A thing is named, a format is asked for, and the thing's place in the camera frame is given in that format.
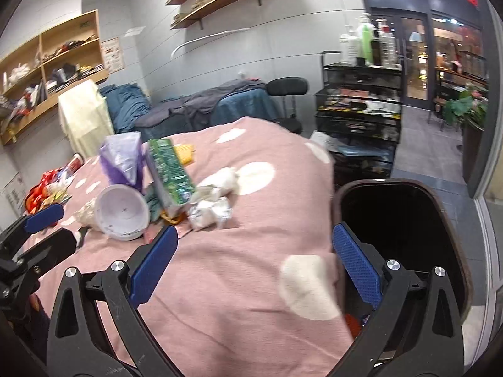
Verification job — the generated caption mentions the black stool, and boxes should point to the black stool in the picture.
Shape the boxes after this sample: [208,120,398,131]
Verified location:
[266,77,309,134]

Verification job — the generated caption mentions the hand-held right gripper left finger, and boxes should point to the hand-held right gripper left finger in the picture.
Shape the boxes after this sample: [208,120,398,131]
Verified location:
[46,225,185,377]

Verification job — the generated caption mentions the white tissue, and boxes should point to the white tissue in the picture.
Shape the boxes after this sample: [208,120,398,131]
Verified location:
[188,196,232,232]
[196,167,240,198]

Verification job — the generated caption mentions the black mesh cart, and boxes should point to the black mesh cart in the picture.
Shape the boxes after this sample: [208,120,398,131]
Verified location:
[314,51,403,177]

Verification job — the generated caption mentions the pile of red snack bags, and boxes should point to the pile of red snack bags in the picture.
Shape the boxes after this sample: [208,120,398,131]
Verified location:
[24,169,75,215]

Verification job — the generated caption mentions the purple plastic bag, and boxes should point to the purple plastic bag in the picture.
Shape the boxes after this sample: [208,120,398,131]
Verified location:
[98,131,148,195]

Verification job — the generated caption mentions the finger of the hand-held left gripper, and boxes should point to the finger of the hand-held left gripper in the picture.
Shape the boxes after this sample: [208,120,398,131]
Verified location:
[0,203,64,262]
[12,228,78,285]

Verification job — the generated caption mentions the blue-skirted massage bed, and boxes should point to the blue-skirted massage bed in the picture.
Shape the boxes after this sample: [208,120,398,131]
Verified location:
[134,86,281,142]

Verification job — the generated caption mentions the potted green plant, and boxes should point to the potted green plant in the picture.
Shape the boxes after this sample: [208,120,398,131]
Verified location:
[444,86,488,130]

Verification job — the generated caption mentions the pink spotted blanket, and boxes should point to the pink spotted blanket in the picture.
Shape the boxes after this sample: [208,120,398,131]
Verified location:
[16,116,354,367]

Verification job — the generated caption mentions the dark pump bottle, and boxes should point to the dark pump bottle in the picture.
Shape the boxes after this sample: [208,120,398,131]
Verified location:
[371,29,383,65]

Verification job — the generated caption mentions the cream cloth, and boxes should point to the cream cloth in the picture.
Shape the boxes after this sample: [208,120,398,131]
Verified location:
[58,79,115,154]

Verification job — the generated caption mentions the yellow foam fruit net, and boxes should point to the yellow foam fruit net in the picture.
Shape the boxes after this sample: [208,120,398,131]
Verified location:
[173,144,196,164]

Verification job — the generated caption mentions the white paper sheet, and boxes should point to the white paper sheet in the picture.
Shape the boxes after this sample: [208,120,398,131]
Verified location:
[310,131,334,152]

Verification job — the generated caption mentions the blue bedding pile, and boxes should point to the blue bedding pile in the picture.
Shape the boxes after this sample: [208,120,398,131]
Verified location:
[100,84,152,134]

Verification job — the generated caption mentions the white wall sign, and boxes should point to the white wall sign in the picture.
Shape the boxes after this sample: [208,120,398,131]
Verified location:
[6,177,26,215]

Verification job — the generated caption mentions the clear pump bottle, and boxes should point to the clear pump bottle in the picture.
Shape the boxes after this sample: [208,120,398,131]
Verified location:
[379,19,395,65]

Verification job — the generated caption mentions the green pump bottle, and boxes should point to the green pump bottle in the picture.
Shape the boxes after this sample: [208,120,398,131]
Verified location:
[359,13,376,67]

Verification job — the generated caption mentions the white curved rail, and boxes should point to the white curved rail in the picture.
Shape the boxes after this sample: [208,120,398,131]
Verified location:
[172,27,250,59]

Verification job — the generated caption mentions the wooden cubby shelf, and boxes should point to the wooden cubby shelf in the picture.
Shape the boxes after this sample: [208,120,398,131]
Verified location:
[0,10,108,146]

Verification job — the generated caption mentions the black trash bin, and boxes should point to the black trash bin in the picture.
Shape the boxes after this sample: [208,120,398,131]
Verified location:
[334,178,474,362]

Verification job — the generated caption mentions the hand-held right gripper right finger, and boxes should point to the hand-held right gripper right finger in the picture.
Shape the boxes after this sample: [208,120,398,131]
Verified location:
[332,222,466,377]

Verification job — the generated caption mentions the grey blanket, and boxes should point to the grey blanket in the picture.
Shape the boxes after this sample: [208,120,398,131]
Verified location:
[134,79,268,130]

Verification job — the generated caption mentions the wall poster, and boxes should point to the wall poster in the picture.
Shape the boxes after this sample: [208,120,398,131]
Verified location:
[100,37,124,73]

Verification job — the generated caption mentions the plastic wrapper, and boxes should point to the plastic wrapper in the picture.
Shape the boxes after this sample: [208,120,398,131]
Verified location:
[74,199,99,229]

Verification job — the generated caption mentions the green milk carton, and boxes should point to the green milk carton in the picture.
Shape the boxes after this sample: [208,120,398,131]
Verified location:
[146,138,197,215]

